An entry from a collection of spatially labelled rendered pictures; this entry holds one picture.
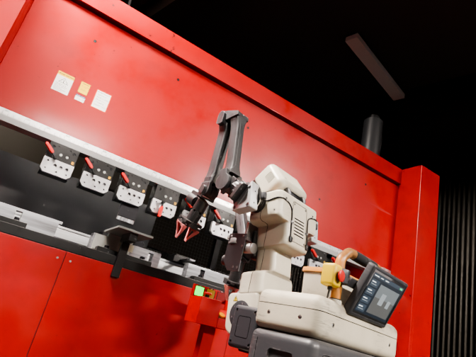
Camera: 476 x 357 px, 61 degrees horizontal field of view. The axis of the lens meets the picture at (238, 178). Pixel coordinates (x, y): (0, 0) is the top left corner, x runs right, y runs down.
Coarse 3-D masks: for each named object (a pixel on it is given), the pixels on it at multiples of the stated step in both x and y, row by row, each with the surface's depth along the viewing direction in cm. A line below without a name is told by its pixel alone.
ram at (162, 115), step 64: (64, 0) 225; (0, 64) 201; (64, 64) 218; (128, 64) 238; (64, 128) 212; (128, 128) 231; (192, 128) 253; (256, 128) 280; (320, 192) 301; (384, 192) 340; (384, 256) 325
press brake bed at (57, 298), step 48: (0, 240) 178; (0, 288) 174; (48, 288) 184; (96, 288) 195; (144, 288) 207; (0, 336) 171; (48, 336) 180; (96, 336) 191; (144, 336) 203; (192, 336) 216
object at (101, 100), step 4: (96, 92) 225; (100, 92) 226; (104, 92) 227; (96, 96) 224; (100, 96) 225; (104, 96) 227; (108, 96) 228; (96, 100) 224; (100, 100) 225; (104, 100) 226; (108, 100) 228; (92, 104) 222; (96, 104) 223; (100, 104) 225; (104, 104) 226; (96, 108) 223; (100, 108) 224; (104, 108) 225; (104, 112) 225
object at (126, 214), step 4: (120, 204) 225; (124, 204) 224; (120, 208) 223; (124, 208) 224; (128, 208) 225; (132, 208) 226; (136, 208) 227; (120, 212) 222; (124, 212) 223; (128, 212) 224; (132, 212) 226; (136, 212) 227; (120, 216) 223; (124, 216) 223; (128, 216) 224; (132, 216) 225; (124, 220) 223; (128, 220) 225; (132, 220) 226; (132, 224) 225
